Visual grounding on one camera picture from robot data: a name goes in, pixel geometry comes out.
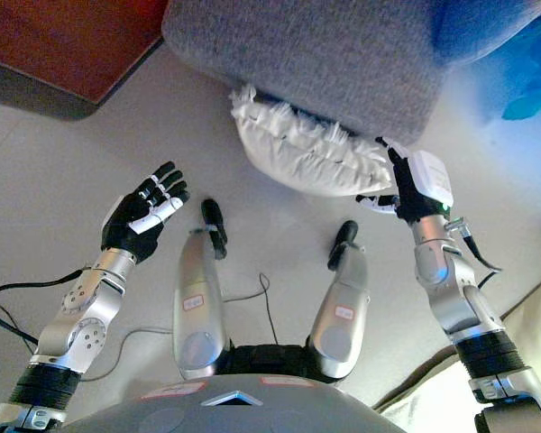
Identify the grey robot torso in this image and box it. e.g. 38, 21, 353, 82
60, 343, 407, 433

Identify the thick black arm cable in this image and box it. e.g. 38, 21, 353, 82
0, 269, 85, 357

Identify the thin black wire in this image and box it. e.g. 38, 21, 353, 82
220, 272, 281, 347

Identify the beige sofa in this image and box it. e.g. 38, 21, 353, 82
373, 270, 541, 433

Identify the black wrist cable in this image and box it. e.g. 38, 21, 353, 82
448, 216, 504, 290

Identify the grey fabric armchair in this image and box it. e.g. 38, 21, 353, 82
161, 0, 541, 148

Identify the silver right robot leg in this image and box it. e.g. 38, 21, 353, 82
306, 219, 371, 384

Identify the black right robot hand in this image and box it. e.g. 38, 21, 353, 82
355, 137, 454, 225

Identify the white fringed pillow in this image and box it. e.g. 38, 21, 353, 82
228, 85, 400, 198

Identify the silver robot leg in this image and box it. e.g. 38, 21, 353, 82
171, 198, 231, 381
306, 219, 371, 384

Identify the wooden table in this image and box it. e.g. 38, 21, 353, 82
0, 0, 170, 122

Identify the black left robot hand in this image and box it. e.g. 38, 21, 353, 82
101, 161, 191, 265

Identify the silver left robot leg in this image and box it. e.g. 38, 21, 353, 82
171, 198, 231, 381

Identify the grey floor cable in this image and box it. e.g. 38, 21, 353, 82
78, 327, 176, 383

